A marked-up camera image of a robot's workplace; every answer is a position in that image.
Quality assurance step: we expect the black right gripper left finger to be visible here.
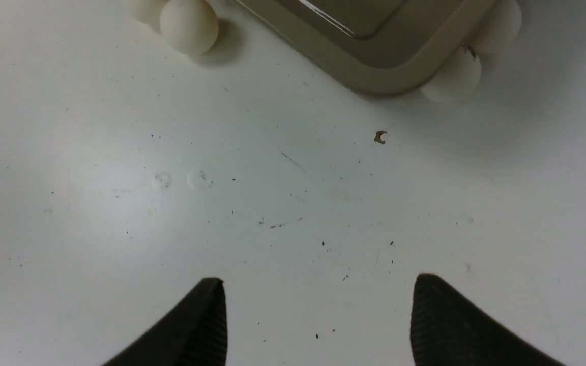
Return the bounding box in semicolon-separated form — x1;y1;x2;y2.
105;277;228;365

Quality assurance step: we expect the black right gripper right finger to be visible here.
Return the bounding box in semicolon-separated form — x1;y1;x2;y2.
410;273;562;365

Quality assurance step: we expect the white ball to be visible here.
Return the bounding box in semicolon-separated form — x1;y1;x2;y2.
122;0;168;33
469;1;522;55
159;1;219;56
420;45;482;103

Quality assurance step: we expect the tan plastic bin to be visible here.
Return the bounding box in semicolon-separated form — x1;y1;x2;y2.
241;1;495;97

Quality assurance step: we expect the white front ball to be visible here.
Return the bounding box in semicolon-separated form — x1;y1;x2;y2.
122;0;168;33
159;1;219;56

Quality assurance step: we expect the small brown debris chip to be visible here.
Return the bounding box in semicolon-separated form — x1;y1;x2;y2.
374;131;388;144

